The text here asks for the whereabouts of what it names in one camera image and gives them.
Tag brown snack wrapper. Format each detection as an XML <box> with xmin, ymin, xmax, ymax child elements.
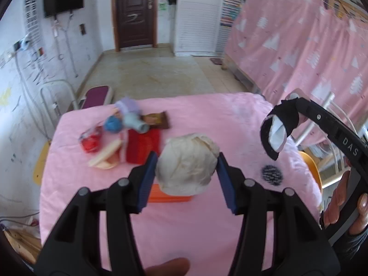
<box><xmin>141</xmin><ymin>112</ymin><xmax>171</xmax><ymax>129</ymax></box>

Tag person's right forearm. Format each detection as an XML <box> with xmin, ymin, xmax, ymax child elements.
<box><xmin>335</xmin><ymin>228</ymin><xmax>368</xmax><ymax>263</ymax></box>

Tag pink printed bed sheet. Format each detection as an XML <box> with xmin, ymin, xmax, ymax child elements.
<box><xmin>224</xmin><ymin>0</ymin><xmax>368</xmax><ymax>147</ymax></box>

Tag light blue sock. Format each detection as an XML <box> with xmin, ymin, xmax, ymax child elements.
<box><xmin>123</xmin><ymin>113</ymin><xmax>150</xmax><ymax>133</ymax></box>

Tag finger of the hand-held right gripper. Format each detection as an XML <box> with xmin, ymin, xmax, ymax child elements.
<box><xmin>296</xmin><ymin>98</ymin><xmax>332</xmax><ymax>134</ymax></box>

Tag purple sock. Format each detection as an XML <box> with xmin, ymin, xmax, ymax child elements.
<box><xmin>114</xmin><ymin>97</ymin><xmax>141</xmax><ymax>119</ymax></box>

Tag red plastic bag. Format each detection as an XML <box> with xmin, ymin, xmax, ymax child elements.
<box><xmin>79</xmin><ymin>126</ymin><xmax>102</xmax><ymax>153</ymax></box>

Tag orange tray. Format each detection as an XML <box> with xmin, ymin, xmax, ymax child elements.
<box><xmin>149</xmin><ymin>183</ymin><xmax>193</xmax><ymax>203</ymax></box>

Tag white vibration plate machine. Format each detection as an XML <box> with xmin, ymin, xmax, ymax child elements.
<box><xmin>40</xmin><ymin>80</ymin><xmax>114</xmax><ymax>127</ymax></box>

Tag yellow chair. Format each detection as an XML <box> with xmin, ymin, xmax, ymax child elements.
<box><xmin>33</xmin><ymin>140</ymin><xmax>53</xmax><ymax>186</ymax></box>

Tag wooden boards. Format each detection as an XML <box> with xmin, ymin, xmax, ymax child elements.
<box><xmin>3</xmin><ymin>228</ymin><xmax>43</xmax><ymax>265</ymax></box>

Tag orange chair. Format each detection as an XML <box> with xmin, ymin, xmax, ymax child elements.
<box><xmin>298</xmin><ymin>150</ymin><xmax>324</xmax><ymax>191</ymax></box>

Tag colourful wall poster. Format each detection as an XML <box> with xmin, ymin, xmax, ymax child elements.
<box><xmin>220</xmin><ymin>0</ymin><xmax>241</xmax><ymax>28</ymax></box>

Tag white wardrobe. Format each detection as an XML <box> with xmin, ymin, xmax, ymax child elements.
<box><xmin>172</xmin><ymin>0</ymin><xmax>229</xmax><ymax>57</ymax></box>

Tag brown door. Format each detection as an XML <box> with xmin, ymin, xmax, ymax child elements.
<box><xmin>112</xmin><ymin>0</ymin><xmax>159</xmax><ymax>52</ymax></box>

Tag black spotted pad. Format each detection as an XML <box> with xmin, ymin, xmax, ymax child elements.
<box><xmin>260</xmin><ymin>164</ymin><xmax>284</xmax><ymax>186</ymax></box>

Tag blue yarn ball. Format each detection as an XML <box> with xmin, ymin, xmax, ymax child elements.
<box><xmin>103</xmin><ymin>115</ymin><xmax>124</xmax><ymax>133</ymax></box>

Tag person's right hand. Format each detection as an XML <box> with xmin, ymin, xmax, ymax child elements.
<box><xmin>320</xmin><ymin>172</ymin><xmax>368</xmax><ymax>236</ymax></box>

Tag person's left hand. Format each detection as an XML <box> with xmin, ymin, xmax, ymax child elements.
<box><xmin>144</xmin><ymin>258</ymin><xmax>191</xmax><ymax>276</ymax></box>

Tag pink blanket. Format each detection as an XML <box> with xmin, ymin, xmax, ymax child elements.
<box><xmin>39</xmin><ymin>92</ymin><xmax>322</xmax><ymax>276</ymax></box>

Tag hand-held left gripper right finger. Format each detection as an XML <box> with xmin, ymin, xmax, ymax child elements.
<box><xmin>217</xmin><ymin>152</ymin><xmax>341</xmax><ymax>276</ymax></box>

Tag black sock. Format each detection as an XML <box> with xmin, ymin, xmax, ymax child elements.
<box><xmin>259</xmin><ymin>99</ymin><xmax>301</xmax><ymax>161</ymax></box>

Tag red knit sock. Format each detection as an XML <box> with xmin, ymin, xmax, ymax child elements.
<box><xmin>126</xmin><ymin>128</ymin><xmax>160</xmax><ymax>165</ymax></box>

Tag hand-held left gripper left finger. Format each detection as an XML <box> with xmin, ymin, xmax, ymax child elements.
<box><xmin>34</xmin><ymin>151</ymin><xmax>158</xmax><ymax>276</ymax></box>

